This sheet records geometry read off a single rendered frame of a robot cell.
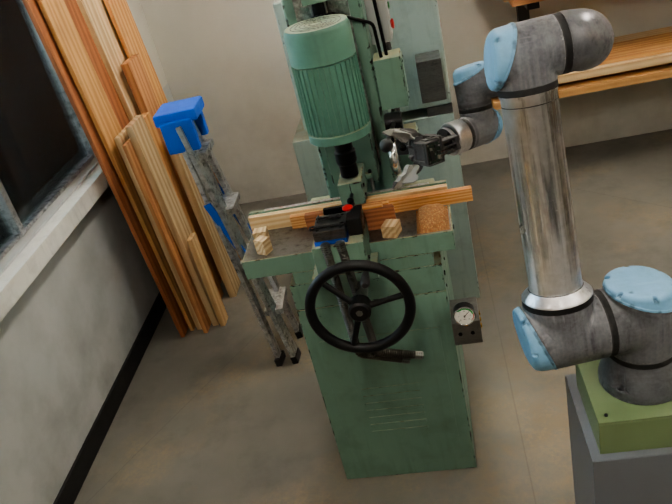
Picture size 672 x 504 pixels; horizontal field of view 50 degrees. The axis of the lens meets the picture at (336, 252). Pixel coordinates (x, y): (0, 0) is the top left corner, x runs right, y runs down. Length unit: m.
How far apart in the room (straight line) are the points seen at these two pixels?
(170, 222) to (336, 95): 1.56
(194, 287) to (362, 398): 1.38
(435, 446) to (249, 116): 2.63
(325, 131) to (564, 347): 0.83
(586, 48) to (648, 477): 0.96
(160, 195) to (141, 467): 1.14
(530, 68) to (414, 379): 1.14
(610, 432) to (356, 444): 0.97
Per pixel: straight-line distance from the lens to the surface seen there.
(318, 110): 1.92
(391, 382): 2.25
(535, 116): 1.44
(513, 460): 2.53
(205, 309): 3.52
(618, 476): 1.82
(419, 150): 1.90
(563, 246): 1.53
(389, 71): 2.13
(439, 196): 2.08
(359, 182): 2.02
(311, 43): 1.86
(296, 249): 2.03
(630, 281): 1.66
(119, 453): 3.05
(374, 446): 2.44
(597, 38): 1.48
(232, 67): 4.39
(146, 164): 3.18
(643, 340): 1.66
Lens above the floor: 1.85
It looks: 29 degrees down
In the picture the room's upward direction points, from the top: 14 degrees counter-clockwise
